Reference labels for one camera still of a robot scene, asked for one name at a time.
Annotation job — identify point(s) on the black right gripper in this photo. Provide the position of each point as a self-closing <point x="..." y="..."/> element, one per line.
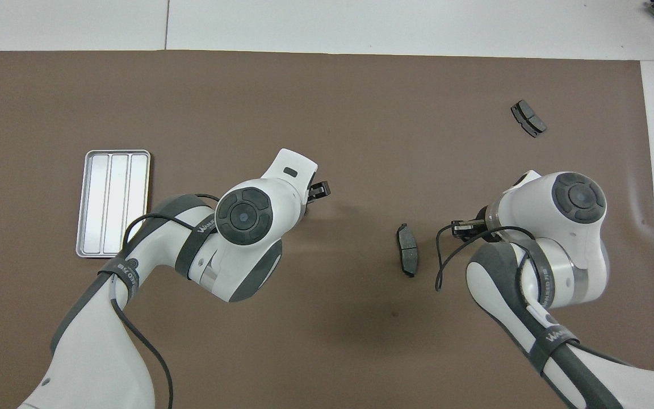
<point x="482" y="224"/>

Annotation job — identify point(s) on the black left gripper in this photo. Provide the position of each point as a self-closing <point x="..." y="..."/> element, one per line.
<point x="309" y="194"/>

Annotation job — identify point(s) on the silver metal tray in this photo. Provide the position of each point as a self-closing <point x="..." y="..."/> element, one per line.
<point x="111" y="199"/>

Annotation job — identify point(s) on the brown table mat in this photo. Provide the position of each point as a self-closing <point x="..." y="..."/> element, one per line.
<point x="361" y="113"/>

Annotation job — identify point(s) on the long dark brake pad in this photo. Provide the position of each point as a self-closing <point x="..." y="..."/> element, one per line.
<point x="407" y="250"/>

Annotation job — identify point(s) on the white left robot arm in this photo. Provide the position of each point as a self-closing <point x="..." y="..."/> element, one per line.
<point x="105" y="363"/>

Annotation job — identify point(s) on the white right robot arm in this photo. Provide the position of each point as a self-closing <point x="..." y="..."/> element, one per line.
<point x="531" y="204"/>

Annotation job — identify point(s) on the short dark brake pad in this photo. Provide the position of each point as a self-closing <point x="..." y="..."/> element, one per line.
<point x="528" y="118"/>

